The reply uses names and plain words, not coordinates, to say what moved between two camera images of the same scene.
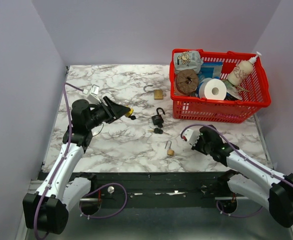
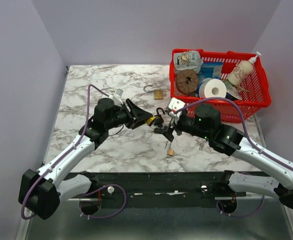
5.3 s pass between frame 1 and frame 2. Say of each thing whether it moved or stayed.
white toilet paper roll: stayed
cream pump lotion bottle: stayed
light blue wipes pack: stayed
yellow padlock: moved
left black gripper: moved
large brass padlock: stayed
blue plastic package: stayed
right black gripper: moved
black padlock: stayed
